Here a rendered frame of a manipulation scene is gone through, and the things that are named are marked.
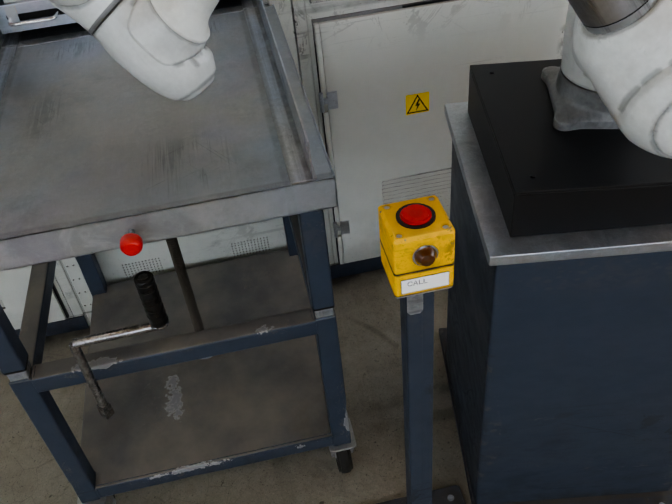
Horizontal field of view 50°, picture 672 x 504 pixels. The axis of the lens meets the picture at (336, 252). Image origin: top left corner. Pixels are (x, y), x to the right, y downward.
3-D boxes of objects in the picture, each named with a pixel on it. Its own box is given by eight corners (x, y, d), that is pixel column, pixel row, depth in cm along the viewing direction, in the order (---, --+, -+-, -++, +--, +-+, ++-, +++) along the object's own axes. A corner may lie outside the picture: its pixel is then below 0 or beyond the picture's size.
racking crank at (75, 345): (100, 422, 126) (40, 304, 106) (101, 408, 128) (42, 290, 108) (195, 401, 128) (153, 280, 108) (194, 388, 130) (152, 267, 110)
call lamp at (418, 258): (441, 269, 89) (441, 248, 86) (415, 274, 88) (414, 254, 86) (438, 262, 90) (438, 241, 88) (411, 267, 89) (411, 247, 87)
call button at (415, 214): (435, 229, 89) (435, 219, 88) (404, 235, 88) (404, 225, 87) (426, 210, 92) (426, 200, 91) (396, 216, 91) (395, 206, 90)
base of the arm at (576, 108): (642, 61, 127) (650, 31, 123) (674, 131, 111) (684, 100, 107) (537, 62, 128) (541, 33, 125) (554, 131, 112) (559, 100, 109)
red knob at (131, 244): (145, 256, 103) (139, 239, 101) (123, 261, 103) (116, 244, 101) (145, 237, 107) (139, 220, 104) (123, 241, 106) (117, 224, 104)
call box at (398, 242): (454, 289, 93) (456, 229, 87) (395, 301, 93) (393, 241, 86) (435, 249, 99) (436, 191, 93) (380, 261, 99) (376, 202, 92)
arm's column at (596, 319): (607, 346, 186) (671, 95, 138) (670, 494, 154) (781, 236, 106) (445, 359, 187) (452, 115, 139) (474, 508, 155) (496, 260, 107)
